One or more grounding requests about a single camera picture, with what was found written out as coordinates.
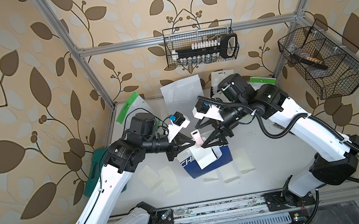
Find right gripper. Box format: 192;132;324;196
191;98;253;149

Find blue white Cheerful bag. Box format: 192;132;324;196
177;145;233;179

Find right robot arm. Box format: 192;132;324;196
192;84;359;205

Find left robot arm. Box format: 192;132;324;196
76;133;195;224

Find large white paper bag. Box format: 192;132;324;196
161;75;204;117

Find navy bag rear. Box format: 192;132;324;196
210;70;234;94

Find green white bag left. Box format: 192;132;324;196
116;92;154;127

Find green white bag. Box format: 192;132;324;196
249;77;277;90
116;92;154;127

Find green white bag right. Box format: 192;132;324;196
249;77;277;90

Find black socket set holder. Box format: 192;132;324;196
170;33;239;65

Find green tool case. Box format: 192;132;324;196
76;145;119;200

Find dark tool in basket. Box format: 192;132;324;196
292;53;328;71

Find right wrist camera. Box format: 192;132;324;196
192;100;224;121

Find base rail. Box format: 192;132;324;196
158;182;359;224

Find back wire basket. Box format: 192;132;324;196
162;19;240;70

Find wire basket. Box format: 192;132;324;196
278;19;359;100
162;19;240;70

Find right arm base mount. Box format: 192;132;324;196
263;175;320;224

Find right wire basket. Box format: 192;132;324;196
278;19;359;100

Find aluminium frame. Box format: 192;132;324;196
39;0;359;107

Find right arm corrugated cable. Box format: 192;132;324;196
196;67;359;216

